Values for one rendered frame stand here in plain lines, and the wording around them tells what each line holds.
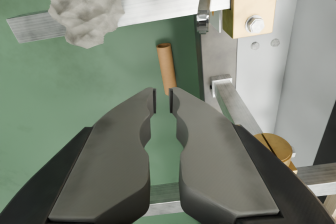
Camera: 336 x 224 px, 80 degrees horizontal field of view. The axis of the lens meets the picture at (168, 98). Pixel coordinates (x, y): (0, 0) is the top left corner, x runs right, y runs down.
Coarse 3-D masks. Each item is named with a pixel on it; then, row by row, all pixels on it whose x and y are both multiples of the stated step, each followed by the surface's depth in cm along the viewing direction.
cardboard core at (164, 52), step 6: (156, 48) 110; (162, 48) 107; (168, 48) 108; (162, 54) 109; (168, 54) 109; (162, 60) 111; (168, 60) 111; (162, 66) 113; (168, 66) 112; (162, 72) 115; (168, 72) 114; (174, 72) 118; (162, 78) 119; (168, 78) 116; (174, 78) 118; (168, 84) 118; (174, 84) 120
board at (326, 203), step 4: (328, 196) 44; (332, 196) 43; (328, 200) 44; (332, 200) 43; (324, 204) 46; (328, 204) 44; (332, 204) 43; (328, 208) 44; (332, 208) 43; (332, 212) 43; (332, 216) 44
